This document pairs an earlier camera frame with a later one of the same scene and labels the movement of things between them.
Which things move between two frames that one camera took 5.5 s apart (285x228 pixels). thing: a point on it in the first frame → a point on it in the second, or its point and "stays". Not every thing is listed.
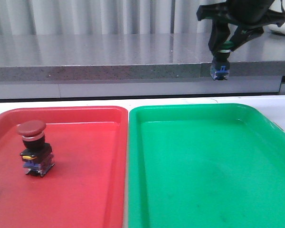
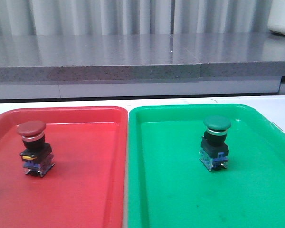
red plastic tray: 86,188 stays
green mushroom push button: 220,69 → 214,151
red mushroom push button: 37,156 stays
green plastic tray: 210,165 stays
